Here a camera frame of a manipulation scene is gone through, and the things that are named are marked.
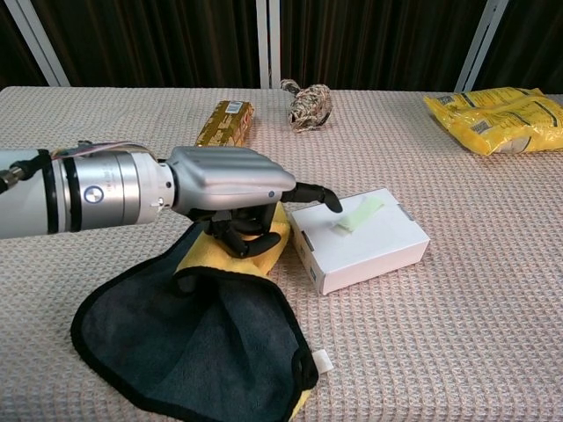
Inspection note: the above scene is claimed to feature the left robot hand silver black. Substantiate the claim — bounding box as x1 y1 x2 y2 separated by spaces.
165 146 344 259

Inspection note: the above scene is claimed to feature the pale green sticky note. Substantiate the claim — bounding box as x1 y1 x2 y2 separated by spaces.
336 196 386 234

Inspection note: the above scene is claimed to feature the white cardboard box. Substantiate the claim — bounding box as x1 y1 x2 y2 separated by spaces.
289 187 431 296

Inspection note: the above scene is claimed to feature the gold foil snack package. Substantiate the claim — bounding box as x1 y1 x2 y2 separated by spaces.
195 99 257 149

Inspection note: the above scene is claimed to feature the dark brown curtain panel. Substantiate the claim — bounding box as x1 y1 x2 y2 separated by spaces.
0 0 48 89
281 0 487 92
477 0 563 96
30 0 263 89

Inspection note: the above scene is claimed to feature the black and yellow cloth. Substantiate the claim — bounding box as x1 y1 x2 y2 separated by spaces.
69 204 320 422

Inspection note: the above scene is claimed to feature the beige waffle tablecloth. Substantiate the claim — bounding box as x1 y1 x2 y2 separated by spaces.
0 85 563 422

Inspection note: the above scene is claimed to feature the yellow snack bag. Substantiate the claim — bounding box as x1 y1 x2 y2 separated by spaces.
423 86 563 156

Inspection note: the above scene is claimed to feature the white frame post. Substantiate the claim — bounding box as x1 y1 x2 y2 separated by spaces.
454 0 510 93
256 0 282 89
4 0 71 88

